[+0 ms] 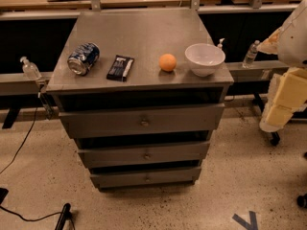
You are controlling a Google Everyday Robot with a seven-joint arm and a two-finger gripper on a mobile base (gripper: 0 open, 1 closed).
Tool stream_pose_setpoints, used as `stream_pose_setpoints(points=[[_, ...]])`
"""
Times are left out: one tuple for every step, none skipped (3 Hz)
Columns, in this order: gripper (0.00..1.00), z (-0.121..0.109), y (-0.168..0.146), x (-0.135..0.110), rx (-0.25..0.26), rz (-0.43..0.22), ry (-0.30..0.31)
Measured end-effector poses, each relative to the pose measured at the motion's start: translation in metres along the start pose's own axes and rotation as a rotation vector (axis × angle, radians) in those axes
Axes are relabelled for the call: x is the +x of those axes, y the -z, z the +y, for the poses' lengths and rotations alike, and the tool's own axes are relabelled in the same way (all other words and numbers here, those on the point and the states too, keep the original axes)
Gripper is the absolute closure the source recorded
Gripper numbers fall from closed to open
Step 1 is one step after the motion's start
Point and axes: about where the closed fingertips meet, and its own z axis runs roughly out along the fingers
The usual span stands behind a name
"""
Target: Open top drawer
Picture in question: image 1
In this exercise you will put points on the blue soda can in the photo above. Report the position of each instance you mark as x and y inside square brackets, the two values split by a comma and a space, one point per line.
[83, 58]

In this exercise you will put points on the grey metal rail frame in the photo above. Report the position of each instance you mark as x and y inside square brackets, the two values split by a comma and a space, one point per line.
[29, 22]

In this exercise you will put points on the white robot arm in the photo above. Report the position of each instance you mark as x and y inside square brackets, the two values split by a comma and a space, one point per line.
[289, 42]

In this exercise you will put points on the black caster wheel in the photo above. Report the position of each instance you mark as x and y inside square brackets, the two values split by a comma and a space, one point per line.
[275, 138]

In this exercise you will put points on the white bowl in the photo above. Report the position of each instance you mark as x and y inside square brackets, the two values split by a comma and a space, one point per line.
[204, 59]

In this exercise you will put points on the grey bottom drawer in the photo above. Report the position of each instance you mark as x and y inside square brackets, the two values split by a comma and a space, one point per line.
[126, 179]

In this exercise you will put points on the grey top drawer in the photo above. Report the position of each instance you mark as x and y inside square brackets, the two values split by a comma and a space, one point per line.
[134, 121]

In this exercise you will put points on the grey drawer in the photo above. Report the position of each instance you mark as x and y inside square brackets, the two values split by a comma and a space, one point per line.
[139, 155]
[134, 121]
[126, 179]

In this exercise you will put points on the black stand foot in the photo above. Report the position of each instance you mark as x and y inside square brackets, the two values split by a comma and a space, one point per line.
[64, 216]

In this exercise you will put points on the clear water bottle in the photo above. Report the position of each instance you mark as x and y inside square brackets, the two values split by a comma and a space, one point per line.
[251, 54]

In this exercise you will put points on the white pump bottle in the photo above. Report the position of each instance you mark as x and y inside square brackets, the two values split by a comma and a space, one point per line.
[220, 44]

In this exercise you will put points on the clear sanitizer bottle left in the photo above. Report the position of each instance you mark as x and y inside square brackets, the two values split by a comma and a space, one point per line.
[30, 69]

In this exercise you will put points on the black snack bar packet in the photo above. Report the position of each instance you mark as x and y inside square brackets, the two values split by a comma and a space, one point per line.
[120, 68]

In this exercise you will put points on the orange fruit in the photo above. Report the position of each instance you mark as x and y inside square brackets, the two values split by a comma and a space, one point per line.
[167, 62]

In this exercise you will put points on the grey middle drawer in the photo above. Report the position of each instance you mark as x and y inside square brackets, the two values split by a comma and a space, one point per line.
[139, 155]

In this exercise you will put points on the grey drawer cabinet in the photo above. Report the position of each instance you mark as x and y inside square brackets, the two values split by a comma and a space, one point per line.
[144, 35]

